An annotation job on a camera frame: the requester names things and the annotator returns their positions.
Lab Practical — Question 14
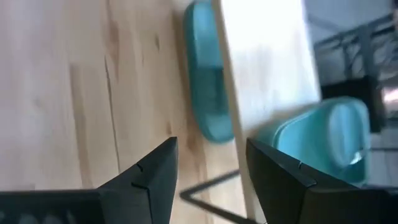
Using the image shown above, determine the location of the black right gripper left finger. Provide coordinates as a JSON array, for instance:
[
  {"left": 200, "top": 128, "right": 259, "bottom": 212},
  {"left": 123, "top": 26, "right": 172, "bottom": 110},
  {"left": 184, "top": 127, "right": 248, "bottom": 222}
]
[{"left": 0, "top": 136, "right": 179, "bottom": 224}]

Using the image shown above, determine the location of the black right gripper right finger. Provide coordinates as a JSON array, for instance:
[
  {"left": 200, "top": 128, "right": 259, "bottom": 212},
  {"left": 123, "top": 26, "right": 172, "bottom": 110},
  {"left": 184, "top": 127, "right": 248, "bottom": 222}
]
[{"left": 246, "top": 138, "right": 398, "bottom": 224}]

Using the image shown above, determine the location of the green rubber slide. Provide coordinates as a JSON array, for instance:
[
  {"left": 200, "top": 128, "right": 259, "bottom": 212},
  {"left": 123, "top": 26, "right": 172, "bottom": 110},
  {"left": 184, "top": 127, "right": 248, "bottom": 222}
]
[
  {"left": 254, "top": 96, "right": 373, "bottom": 187},
  {"left": 182, "top": 0, "right": 236, "bottom": 144}
]

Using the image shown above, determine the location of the wooden shelf with black legs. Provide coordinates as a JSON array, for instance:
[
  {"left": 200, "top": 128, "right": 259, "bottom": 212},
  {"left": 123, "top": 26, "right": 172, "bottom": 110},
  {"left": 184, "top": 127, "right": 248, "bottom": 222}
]
[{"left": 179, "top": 0, "right": 323, "bottom": 224}]

